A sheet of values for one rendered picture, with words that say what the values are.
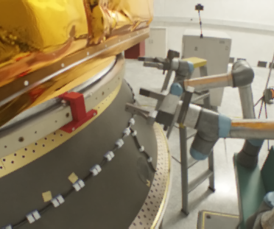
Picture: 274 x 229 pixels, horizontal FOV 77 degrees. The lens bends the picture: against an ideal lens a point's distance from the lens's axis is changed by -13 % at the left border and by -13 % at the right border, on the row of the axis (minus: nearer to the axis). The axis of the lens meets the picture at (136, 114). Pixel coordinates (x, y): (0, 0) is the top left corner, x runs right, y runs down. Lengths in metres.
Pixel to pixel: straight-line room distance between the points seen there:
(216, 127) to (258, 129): 0.17
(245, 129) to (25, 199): 0.73
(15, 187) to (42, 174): 0.08
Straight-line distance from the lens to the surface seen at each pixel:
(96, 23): 0.76
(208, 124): 0.63
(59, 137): 0.61
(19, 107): 0.53
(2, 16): 0.43
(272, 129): 0.73
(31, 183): 0.60
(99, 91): 0.66
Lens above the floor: 1.96
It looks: 30 degrees down
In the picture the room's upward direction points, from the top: 1 degrees counter-clockwise
